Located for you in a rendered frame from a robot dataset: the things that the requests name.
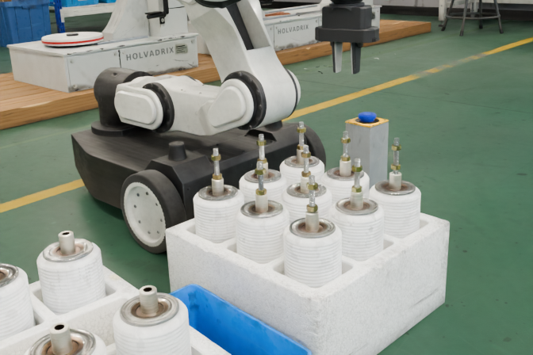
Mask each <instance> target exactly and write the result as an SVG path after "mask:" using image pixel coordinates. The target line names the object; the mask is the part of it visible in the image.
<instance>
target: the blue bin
mask: <svg viewBox="0 0 533 355"><path fill-rule="evenodd" d="M169 294H170V295H172V296H174V297H175V298H178V299H179V300H181V301H182V302H183V303H184V304H185V305H186V307H187V310H188V319H189V326H191V327H193V328H194V329H195V330H196V331H198V332H199V333H201V334H203V335H204V336H205V337H207V338H208V339H209V340H210V341H211V342H214V343H215V344H217V345H218V346H220V347H221V348H222V349H224V350H225V351H227V352H228V353H230V354H231V355H312V352H311V351H310V350H309V349H307V348H306V347H304V346H303V345H301V344H299V343H297V342H295V341H294V340H293V339H291V338H288V337H287V336H285V335H284V334H282V333H280V332H278V331H277V330H275V329H274V328H272V327H270V326H268V325H267V324H265V323H263V322H261V321H259V320H258V319H256V318H254V317H253V316H251V315H249V314H248V313H246V312H244V311H242V310H240V309H239V308H238V307H235V306H234V305H232V304H230V303H229V302H227V301H225V300H223V299H221V298H220V297H219V296H216V295H215V294H213V293H211V292H210V291H208V290H206V289H205V288H203V287H202V286H200V285H198V284H188V285H187V286H184V287H182V288H180V289H178V290H175V291H173V292H171V293H169Z"/></svg>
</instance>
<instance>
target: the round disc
mask: <svg viewBox="0 0 533 355"><path fill-rule="evenodd" d="M41 39H42V40H41V43H42V44H43V45H47V46H53V47H57V48H72V47H81V46H87V45H91V44H94V43H97V42H100V41H103V39H104V36H103V34H102V33H101V32H65V33H57V34H52V35H47V36H43V37H42V38H41Z"/></svg>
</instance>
